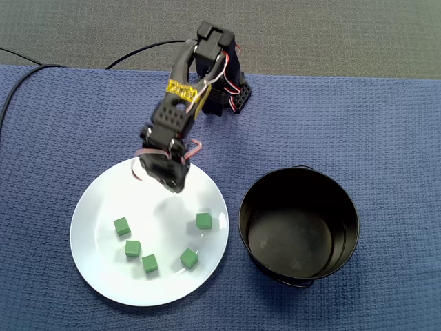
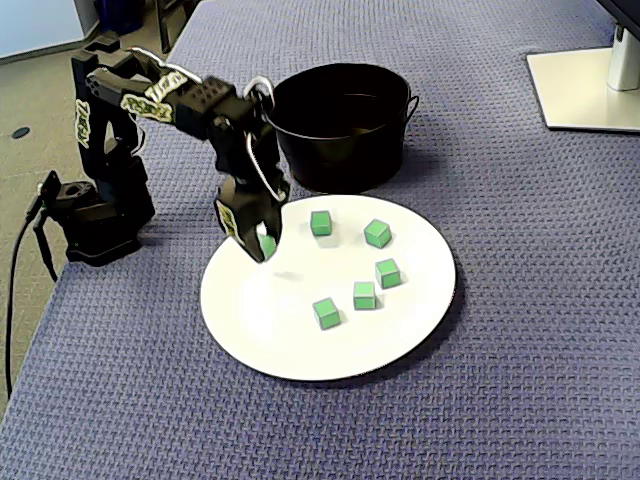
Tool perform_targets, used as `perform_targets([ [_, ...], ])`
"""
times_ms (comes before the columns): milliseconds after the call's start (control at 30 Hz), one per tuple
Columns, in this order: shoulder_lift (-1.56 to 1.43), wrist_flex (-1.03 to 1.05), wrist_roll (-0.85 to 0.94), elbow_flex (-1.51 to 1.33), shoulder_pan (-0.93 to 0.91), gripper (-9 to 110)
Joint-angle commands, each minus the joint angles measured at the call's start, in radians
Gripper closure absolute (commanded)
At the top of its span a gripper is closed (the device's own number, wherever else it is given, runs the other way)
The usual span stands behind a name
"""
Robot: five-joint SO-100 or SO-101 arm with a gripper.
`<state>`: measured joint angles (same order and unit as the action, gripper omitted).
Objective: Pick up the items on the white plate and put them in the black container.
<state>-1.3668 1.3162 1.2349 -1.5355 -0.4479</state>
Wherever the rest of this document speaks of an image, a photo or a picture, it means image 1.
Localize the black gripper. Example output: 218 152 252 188
139 152 190 194

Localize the green cube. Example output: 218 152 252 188
141 254 159 274
113 217 132 237
179 248 200 270
124 239 142 258
195 212 213 230

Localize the white round plate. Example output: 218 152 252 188
70 154 230 307

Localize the black metal bucket container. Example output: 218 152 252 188
238 165 361 288

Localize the blue woven table cloth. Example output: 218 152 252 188
0 65 441 331

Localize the white red servo wire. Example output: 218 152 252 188
130 137 204 183

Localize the black cable plugged into robot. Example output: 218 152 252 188
105 39 189 70

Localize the thick black cable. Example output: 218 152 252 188
0 63 66 139

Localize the thin black cable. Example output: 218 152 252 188
0 46 44 66

